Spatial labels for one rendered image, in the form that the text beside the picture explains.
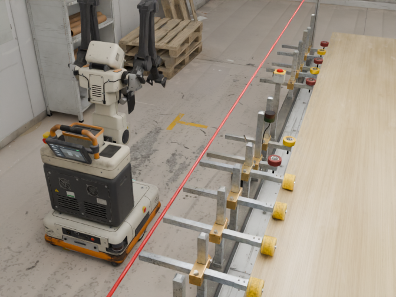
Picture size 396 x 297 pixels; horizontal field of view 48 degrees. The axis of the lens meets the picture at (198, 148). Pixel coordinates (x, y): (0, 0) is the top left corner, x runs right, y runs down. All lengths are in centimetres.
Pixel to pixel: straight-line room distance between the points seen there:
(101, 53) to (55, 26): 177
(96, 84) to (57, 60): 189
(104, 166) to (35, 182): 146
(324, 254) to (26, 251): 218
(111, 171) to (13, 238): 114
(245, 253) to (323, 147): 84
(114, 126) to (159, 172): 109
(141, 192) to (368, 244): 177
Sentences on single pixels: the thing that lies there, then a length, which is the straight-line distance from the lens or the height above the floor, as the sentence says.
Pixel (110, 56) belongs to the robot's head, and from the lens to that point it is 288.
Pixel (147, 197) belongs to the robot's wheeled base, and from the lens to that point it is 330.
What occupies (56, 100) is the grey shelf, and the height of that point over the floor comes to 22.
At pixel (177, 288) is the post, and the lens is 159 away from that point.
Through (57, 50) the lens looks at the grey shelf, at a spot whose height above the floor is 79.
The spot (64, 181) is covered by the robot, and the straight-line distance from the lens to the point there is 301.
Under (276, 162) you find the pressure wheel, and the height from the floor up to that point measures 90.
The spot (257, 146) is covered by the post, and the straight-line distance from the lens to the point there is 262.
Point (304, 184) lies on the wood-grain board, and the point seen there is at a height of 90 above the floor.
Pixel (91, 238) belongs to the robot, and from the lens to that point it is 309.
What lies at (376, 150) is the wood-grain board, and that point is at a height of 90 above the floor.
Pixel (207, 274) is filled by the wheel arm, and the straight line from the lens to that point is 182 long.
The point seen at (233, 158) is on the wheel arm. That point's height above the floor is 86.
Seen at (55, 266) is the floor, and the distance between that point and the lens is 330.
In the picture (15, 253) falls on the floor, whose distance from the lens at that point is 348.
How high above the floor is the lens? 231
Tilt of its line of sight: 32 degrees down
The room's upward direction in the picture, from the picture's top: 1 degrees clockwise
